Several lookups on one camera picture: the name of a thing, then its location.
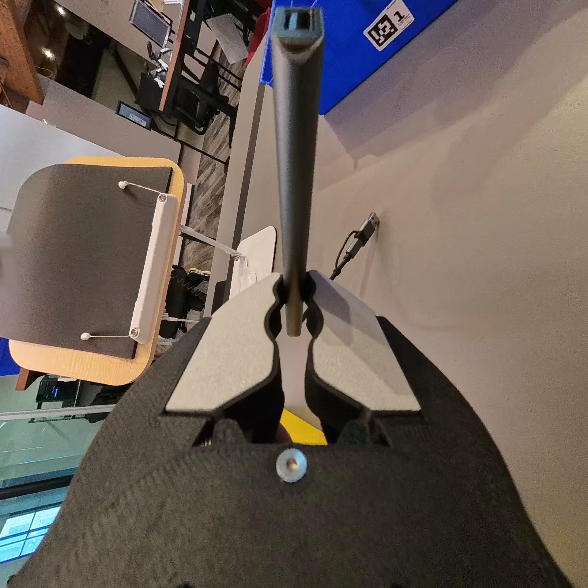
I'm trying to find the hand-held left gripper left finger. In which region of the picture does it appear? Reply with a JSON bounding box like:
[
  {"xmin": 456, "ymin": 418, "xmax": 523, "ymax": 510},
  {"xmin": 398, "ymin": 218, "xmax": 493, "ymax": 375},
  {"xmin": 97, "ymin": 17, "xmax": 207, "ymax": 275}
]
[{"xmin": 164, "ymin": 272, "xmax": 284, "ymax": 420}]

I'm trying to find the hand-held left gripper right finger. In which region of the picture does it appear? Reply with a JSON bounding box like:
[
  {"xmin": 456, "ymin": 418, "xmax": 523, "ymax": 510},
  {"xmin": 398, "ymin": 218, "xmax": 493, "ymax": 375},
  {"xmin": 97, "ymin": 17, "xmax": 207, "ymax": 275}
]
[{"xmin": 304, "ymin": 269, "xmax": 422, "ymax": 422}]

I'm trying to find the yellow plastic bin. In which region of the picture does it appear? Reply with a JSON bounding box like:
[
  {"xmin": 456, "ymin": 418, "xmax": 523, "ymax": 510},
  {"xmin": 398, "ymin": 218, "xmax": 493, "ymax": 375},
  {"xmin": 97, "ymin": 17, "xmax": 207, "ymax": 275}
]
[{"xmin": 279, "ymin": 408, "xmax": 328, "ymax": 445}]

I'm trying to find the grey usb cable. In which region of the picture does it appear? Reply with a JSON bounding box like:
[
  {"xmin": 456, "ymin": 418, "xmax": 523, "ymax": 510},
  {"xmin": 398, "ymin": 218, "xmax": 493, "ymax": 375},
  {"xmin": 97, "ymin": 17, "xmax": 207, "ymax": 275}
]
[{"xmin": 329, "ymin": 211, "xmax": 382, "ymax": 282}]

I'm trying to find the dark grey usb hub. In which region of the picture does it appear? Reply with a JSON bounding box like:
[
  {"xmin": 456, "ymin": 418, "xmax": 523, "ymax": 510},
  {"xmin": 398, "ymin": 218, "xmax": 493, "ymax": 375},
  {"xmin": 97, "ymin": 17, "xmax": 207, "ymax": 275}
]
[{"xmin": 269, "ymin": 6, "xmax": 326, "ymax": 338}]

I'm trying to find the white table pad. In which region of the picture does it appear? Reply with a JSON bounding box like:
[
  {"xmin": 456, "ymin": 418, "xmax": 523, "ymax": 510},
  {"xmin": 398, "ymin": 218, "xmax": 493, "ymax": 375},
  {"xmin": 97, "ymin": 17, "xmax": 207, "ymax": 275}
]
[{"xmin": 229, "ymin": 225, "xmax": 277, "ymax": 301}]

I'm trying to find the black equipment rack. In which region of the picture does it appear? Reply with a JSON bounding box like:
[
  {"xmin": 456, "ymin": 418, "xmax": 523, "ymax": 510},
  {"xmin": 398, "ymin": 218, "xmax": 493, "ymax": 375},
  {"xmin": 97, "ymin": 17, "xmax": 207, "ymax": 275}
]
[{"xmin": 37, "ymin": 374, "xmax": 79, "ymax": 409}]

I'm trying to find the black office chair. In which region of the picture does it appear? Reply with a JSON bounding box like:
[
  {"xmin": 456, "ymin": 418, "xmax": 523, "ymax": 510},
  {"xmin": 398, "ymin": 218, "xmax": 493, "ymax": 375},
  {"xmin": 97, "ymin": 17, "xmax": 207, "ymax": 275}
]
[{"xmin": 175, "ymin": 60, "xmax": 236, "ymax": 135}]

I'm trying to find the wooden desk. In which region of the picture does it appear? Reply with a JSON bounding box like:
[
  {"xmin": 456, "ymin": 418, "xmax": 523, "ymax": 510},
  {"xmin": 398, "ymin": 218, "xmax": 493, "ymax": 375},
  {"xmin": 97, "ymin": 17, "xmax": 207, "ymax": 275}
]
[{"xmin": 156, "ymin": 0, "xmax": 258, "ymax": 136}]

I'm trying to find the blue plastic bin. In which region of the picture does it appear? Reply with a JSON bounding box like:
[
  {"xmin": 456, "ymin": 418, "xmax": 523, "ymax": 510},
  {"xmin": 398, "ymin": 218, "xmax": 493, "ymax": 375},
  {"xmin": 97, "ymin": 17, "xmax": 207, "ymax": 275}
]
[{"xmin": 248, "ymin": 0, "xmax": 460, "ymax": 116}]

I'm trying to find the red bin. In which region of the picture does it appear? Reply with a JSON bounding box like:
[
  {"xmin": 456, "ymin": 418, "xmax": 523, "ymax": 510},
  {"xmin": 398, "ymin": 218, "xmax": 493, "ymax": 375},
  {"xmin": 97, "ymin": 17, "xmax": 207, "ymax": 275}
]
[{"xmin": 248, "ymin": 9, "xmax": 273, "ymax": 65}]

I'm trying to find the grey desk monitor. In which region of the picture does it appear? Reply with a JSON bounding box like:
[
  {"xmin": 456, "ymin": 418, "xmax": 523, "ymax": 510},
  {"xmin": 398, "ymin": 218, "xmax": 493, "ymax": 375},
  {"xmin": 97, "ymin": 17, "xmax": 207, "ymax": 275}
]
[{"xmin": 129, "ymin": 0, "xmax": 174, "ymax": 47}]

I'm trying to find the white mount bracket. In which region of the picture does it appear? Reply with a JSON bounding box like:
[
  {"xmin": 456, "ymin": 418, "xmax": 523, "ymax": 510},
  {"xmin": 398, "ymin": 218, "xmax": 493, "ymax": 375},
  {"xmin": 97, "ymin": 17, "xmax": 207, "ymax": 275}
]
[{"xmin": 178, "ymin": 226, "xmax": 260, "ymax": 299}]

